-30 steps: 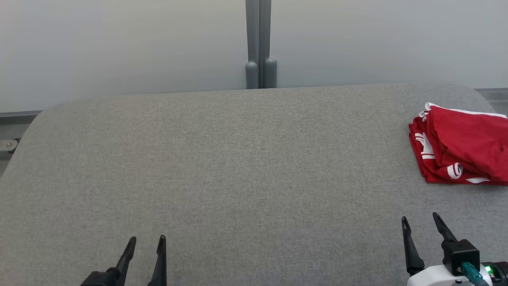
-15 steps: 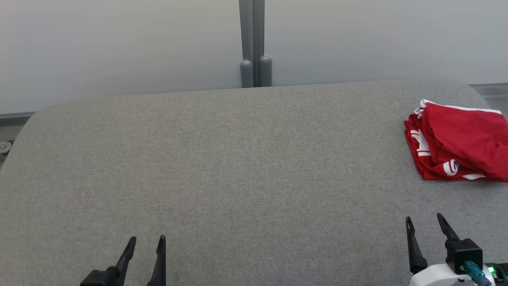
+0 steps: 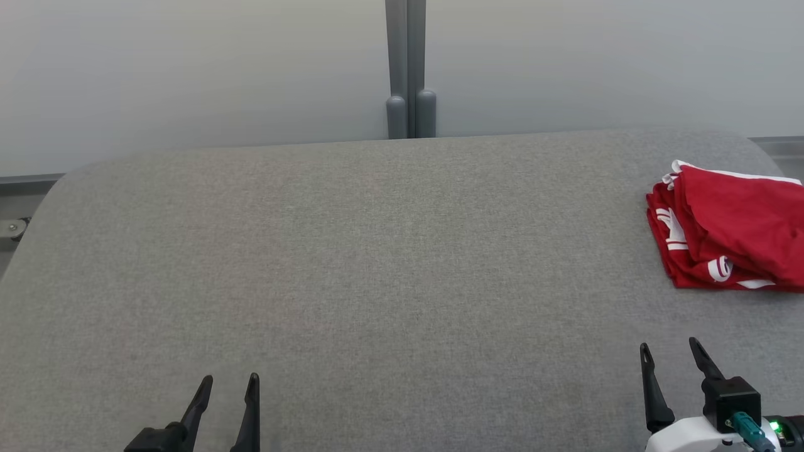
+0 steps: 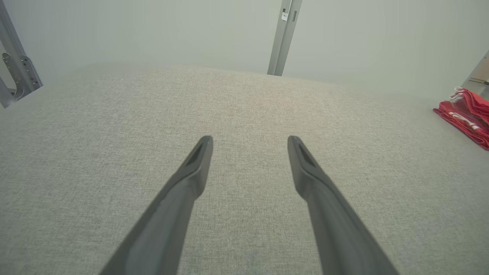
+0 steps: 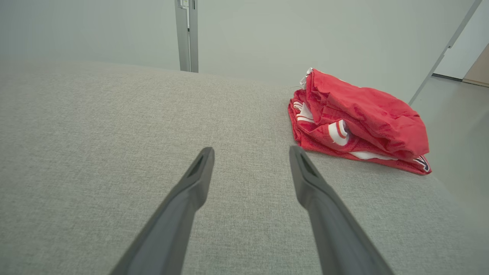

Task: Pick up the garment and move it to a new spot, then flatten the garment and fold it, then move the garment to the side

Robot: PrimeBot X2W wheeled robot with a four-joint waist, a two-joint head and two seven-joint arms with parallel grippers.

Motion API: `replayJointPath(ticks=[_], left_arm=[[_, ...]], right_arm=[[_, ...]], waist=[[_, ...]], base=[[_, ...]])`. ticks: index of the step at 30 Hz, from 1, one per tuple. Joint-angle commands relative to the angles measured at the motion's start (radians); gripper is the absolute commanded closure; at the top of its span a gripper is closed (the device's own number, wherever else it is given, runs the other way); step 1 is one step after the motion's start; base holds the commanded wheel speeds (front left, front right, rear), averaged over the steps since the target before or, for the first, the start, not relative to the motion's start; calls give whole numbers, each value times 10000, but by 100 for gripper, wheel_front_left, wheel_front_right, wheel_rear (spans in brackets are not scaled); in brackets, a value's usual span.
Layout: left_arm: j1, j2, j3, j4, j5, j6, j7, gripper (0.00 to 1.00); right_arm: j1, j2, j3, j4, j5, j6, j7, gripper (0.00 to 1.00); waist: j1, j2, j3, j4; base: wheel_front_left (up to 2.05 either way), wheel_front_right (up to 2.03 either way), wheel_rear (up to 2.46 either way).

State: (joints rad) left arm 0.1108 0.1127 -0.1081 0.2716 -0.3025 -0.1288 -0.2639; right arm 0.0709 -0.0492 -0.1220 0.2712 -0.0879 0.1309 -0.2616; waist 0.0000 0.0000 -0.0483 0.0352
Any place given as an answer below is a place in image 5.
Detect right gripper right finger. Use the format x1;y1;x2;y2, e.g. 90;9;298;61
288;145;395;275

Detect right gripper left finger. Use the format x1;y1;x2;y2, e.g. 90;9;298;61
108;146;215;275

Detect red jersey with white sleeves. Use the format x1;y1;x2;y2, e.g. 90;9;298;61
288;90;432;176

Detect red basketball shorts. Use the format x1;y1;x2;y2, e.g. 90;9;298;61
300;68;430;163

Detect brown wooden door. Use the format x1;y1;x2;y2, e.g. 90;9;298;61
461;43;489;88

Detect grey partition end post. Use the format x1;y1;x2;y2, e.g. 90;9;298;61
408;0;483;106

